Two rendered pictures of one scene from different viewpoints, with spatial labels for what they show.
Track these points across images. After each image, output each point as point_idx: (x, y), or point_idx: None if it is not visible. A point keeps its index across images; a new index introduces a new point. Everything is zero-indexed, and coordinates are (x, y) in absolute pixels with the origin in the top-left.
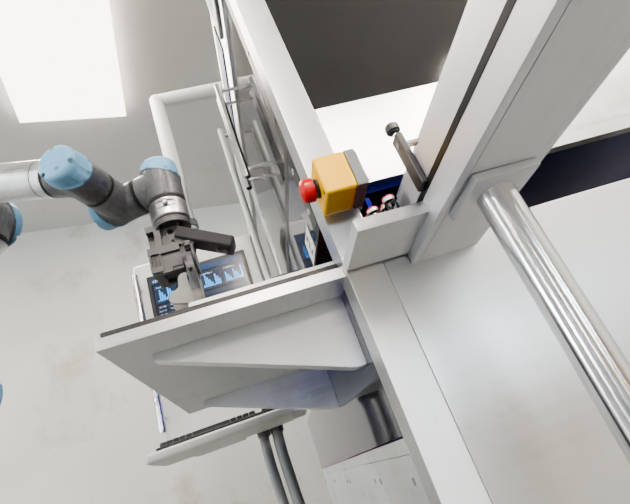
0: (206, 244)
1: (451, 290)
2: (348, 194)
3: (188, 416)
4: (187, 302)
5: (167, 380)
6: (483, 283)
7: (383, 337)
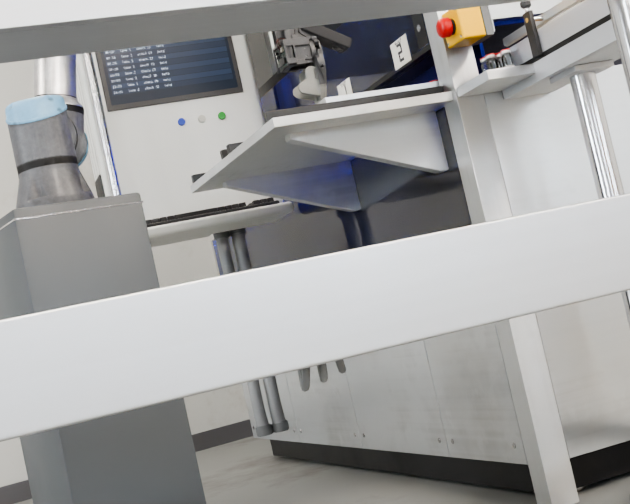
0: (326, 41)
1: (527, 126)
2: (476, 39)
3: (144, 199)
4: (313, 94)
5: (253, 155)
6: (550, 124)
7: (476, 152)
